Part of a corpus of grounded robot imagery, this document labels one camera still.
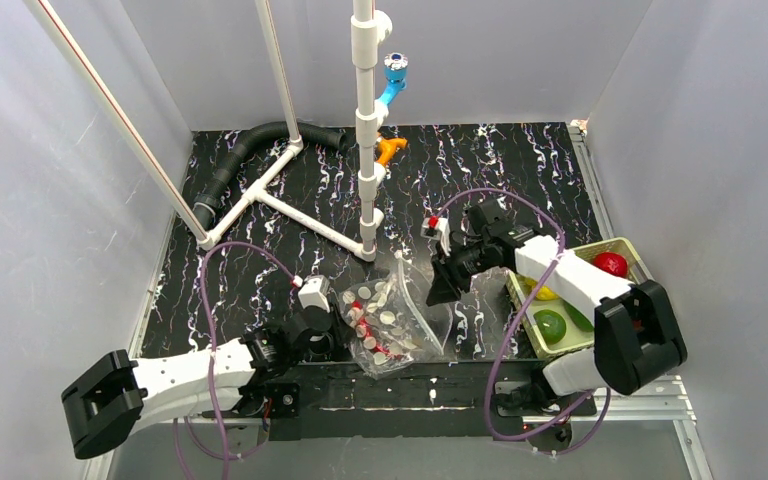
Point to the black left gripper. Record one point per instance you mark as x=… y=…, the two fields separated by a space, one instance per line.
x=330 y=324

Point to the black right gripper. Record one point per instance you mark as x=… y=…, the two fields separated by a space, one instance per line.
x=455 y=266

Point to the fake red chili pepper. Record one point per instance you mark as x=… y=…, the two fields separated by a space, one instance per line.
x=380 y=345

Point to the clear polka dot zip bag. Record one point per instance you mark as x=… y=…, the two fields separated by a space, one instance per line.
x=397 y=302

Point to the fake yellow lemon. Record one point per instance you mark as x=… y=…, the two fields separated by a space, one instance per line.
x=543 y=293

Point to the fake green pepper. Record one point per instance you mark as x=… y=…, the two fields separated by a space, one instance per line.
x=578 y=318

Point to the fake red apple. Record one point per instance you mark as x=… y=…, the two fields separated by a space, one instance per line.
x=612 y=263

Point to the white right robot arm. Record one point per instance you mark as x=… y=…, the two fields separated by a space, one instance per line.
x=637 y=338

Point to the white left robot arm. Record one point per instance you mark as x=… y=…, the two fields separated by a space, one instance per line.
x=118 y=396

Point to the fake green lime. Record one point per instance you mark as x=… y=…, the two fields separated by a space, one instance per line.
x=551 y=325

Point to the pale green perforated basket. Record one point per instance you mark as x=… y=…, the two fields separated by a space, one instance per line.
x=577 y=281

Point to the orange pipe fitting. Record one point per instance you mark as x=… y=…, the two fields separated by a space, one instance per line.
x=388 y=147

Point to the blue faucet fixture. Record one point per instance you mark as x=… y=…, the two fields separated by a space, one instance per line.
x=395 y=73

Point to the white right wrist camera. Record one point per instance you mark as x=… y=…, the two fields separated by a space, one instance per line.
x=436 y=228

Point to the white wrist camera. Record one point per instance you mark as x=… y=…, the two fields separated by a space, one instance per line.
x=436 y=228
x=314 y=293

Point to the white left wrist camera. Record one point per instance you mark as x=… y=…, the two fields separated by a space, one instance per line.
x=314 y=293

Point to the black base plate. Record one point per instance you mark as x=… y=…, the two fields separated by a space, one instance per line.
x=334 y=400

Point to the white pvc pipe frame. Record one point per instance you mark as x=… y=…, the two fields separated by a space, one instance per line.
x=369 y=28

